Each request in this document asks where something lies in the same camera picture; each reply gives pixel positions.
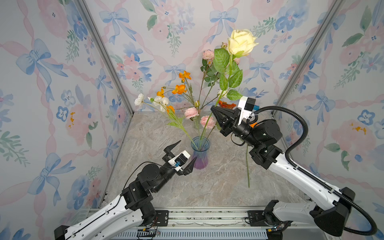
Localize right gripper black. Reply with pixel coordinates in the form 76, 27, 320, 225
214, 108, 262, 152

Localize small pink carnation stem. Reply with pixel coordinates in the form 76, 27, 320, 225
200, 115, 216, 140

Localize blue purple glass vase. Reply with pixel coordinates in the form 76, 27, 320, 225
191, 136, 211, 170

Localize orange rose stem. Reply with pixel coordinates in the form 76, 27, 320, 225
245, 119, 259, 189

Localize pink rose stem with leaves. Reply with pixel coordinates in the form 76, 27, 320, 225
201, 43, 240, 88

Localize pink carnation single stem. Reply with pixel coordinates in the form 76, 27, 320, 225
197, 50, 218, 113

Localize orange poppy flower stem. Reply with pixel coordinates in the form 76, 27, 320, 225
156, 71, 200, 110

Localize pale yellow rose stem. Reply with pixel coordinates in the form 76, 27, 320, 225
199, 28, 259, 142

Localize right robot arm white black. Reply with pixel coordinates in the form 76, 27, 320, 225
211, 107, 355, 237

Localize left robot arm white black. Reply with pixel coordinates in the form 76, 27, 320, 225
54, 144, 197, 240

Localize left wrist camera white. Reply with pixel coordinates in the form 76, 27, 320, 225
167, 151, 191, 172

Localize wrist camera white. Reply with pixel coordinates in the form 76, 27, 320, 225
238, 96, 260, 124
167, 151, 191, 172

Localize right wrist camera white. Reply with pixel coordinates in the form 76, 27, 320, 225
238, 96, 260, 124

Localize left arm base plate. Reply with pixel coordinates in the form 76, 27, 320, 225
141, 210, 170, 227

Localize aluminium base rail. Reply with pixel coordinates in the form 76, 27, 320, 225
113, 207, 335, 240

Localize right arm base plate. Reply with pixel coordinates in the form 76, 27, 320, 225
247, 210, 291, 228

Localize right aluminium corner post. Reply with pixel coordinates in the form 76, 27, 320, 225
276, 0, 346, 107

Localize aluminium corner post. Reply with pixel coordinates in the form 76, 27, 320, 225
276, 0, 346, 107
74, 0, 134, 117

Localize left aluminium corner post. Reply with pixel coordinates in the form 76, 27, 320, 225
74, 0, 134, 117

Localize black corrugated cable hose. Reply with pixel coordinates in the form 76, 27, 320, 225
251, 105, 378, 236

